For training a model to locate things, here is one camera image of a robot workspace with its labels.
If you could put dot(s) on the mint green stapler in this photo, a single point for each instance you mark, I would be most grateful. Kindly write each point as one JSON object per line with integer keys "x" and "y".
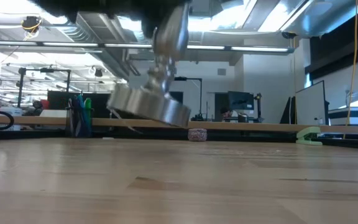
{"x": 306, "y": 135}

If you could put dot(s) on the black aluminium table frame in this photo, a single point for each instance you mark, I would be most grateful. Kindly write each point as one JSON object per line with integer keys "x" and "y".
{"x": 42, "y": 134}

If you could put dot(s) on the tan wooden desk top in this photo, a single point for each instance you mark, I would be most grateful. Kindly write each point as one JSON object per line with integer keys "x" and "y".
{"x": 259, "y": 127}

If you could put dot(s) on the red round object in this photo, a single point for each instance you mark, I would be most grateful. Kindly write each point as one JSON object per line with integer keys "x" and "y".
{"x": 44, "y": 104}

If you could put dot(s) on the black mesh pen cup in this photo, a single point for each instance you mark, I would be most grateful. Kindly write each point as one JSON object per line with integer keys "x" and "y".
{"x": 79, "y": 127}

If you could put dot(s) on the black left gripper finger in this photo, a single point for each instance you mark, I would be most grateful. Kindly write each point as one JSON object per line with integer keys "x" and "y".
{"x": 151, "y": 18}

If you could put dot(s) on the black computer monitor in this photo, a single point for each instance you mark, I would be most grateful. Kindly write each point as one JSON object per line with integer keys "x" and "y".
{"x": 240, "y": 100}

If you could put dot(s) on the person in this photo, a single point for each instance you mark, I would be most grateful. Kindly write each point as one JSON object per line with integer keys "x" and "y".
{"x": 37, "y": 107}
{"x": 227, "y": 113}

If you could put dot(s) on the silver metal lamp base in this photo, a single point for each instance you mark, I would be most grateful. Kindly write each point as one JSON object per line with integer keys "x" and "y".
{"x": 148, "y": 105}

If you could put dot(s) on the green marker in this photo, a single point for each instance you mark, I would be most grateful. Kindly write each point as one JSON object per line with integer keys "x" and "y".
{"x": 88, "y": 104}

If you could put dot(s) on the white whiteboard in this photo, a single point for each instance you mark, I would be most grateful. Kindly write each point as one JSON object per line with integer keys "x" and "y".
{"x": 309, "y": 105}

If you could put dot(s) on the black gantry frame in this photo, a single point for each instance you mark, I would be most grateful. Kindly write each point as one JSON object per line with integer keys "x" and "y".
{"x": 20, "y": 84}

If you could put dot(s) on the blue marker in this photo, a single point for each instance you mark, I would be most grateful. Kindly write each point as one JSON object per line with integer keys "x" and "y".
{"x": 80, "y": 102}

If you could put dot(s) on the long ceiling light strip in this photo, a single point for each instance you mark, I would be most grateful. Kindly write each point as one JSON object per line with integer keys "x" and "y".
{"x": 73, "y": 44}

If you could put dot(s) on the black partition wall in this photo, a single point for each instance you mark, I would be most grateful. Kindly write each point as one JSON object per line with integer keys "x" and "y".
{"x": 99, "y": 104}

